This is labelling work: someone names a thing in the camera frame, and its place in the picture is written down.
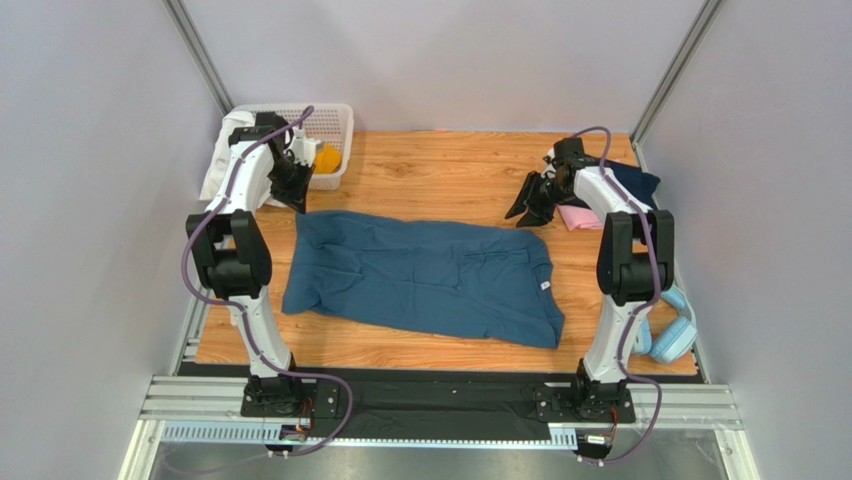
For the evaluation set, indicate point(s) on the aluminium frame post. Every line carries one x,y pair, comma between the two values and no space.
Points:
687,48
194,43

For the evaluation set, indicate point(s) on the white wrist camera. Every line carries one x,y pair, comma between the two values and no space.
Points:
305,149
549,169

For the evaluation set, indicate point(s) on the white t shirt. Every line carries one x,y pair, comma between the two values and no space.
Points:
218,170

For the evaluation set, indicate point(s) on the white plastic laundry basket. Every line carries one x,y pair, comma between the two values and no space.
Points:
333,123

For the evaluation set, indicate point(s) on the left aluminium frame post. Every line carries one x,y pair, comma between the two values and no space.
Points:
194,43

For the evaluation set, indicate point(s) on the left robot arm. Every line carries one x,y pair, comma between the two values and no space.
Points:
271,158

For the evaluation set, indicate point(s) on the right aluminium frame post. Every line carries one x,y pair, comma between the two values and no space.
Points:
687,48

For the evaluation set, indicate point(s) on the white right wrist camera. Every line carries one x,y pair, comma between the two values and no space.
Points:
549,169

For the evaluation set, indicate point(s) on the navy folded t shirt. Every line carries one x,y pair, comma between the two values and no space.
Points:
640,184

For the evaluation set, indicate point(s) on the pink folded t shirt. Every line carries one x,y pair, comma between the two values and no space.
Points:
579,218

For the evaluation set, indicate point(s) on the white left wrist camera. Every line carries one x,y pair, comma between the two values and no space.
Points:
305,149

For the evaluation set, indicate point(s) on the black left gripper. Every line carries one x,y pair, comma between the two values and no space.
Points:
298,203

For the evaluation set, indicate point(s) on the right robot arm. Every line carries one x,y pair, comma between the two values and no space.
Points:
633,266

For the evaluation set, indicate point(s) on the teal blue t shirt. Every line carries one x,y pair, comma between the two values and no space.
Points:
439,277

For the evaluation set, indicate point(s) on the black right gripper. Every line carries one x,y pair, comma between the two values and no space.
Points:
544,192

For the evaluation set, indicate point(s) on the light blue headphones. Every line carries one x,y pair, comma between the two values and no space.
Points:
676,339

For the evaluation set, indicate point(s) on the orange t shirt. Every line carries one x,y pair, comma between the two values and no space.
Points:
327,160

